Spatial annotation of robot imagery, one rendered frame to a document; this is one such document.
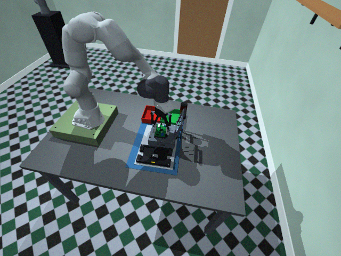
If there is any red bin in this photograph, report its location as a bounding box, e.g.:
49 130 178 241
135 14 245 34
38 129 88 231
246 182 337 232
141 105 161 124

